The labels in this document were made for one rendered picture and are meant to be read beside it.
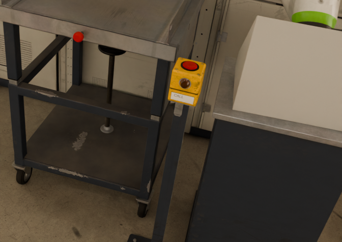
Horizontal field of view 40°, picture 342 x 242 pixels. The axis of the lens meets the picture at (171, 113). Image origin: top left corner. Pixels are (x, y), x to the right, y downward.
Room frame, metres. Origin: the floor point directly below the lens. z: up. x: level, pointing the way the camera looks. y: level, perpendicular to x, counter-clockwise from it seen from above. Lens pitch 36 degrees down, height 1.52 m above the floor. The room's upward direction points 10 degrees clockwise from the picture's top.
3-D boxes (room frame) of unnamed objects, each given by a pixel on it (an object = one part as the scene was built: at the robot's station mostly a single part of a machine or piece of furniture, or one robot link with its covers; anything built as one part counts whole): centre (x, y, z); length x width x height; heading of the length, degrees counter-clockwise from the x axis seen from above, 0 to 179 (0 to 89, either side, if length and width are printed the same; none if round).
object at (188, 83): (1.04, -0.02, 0.87); 0.03 x 0.01 x 0.03; 82
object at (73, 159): (1.66, 0.28, 0.46); 0.64 x 0.58 x 0.66; 172
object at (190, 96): (1.08, -0.03, 0.85); 0.08 x 0.08 x 0.10; 82
